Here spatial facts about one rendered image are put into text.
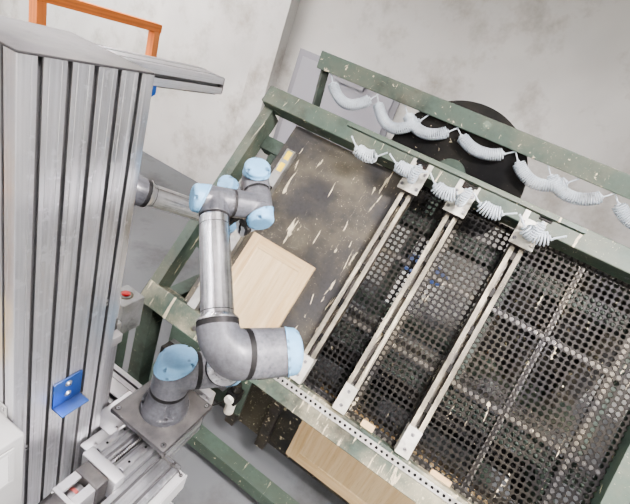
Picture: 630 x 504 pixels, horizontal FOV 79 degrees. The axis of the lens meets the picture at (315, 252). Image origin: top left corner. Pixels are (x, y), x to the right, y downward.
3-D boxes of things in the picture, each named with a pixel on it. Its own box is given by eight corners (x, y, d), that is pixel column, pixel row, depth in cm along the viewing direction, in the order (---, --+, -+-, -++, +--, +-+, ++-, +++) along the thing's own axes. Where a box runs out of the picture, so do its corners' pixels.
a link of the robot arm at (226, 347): (186, 387, 84) (185, 194, 102) (234, 383, 90) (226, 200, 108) (201, 381, 75) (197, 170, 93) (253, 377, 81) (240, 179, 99)
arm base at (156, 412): (163, 436, 117) (169, 415, 113) (128, 407, 121) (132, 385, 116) (198, 406, 130) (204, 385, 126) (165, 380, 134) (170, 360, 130)
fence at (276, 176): (190, 305, 196) (186, 304, 192) (289, 151, 205) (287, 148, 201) (198, 310, 195) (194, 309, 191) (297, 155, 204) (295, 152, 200)
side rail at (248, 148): (162, 282, 209) (150, 278, 198) (270, 116, 219) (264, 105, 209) (170, 287, 207) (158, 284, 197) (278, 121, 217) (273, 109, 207)
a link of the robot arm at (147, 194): (114, 170, 113) (245, 216, 149) (107, 156, 121) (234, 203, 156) (99, 203, 116) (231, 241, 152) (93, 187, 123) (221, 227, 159)
